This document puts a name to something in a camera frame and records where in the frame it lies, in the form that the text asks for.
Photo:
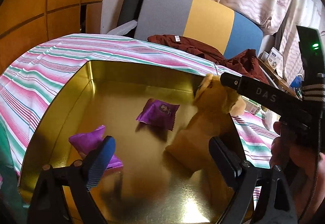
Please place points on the yellow plush toy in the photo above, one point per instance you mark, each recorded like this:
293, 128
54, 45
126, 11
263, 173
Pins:
216, 105

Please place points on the white medicine box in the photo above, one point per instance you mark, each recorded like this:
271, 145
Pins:
275, 60

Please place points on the wooden side shelf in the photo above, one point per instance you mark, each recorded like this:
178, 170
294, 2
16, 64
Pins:
276, 80

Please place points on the purple candy packet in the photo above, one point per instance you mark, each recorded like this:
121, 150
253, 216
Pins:
158, 113
86, 142

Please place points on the dark red garment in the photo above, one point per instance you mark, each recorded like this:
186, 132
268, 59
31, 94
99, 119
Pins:
245, 63

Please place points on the blue cup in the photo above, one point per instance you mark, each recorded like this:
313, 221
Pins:
297, 82

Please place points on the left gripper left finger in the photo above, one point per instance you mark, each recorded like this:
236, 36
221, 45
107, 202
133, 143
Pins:
86, 174

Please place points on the white plastic item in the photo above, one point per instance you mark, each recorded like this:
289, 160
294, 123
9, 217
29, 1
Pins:
269, 118

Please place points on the grey yellow blue headboard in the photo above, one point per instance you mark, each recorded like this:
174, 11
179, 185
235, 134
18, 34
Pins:
206, 21

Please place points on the gold metal tin box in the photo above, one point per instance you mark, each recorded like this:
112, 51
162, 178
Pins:
52, 201

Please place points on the green cardboard box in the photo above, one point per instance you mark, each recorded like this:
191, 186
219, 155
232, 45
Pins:
252, 107

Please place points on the wooden wardrobe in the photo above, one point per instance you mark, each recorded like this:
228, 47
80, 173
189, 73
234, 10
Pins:
27, 23

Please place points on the striped bed sheet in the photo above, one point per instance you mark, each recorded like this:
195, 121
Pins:
50, 66

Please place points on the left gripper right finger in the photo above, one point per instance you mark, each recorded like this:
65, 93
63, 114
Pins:
239, 175

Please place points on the right hand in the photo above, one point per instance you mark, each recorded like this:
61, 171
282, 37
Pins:
309, 198

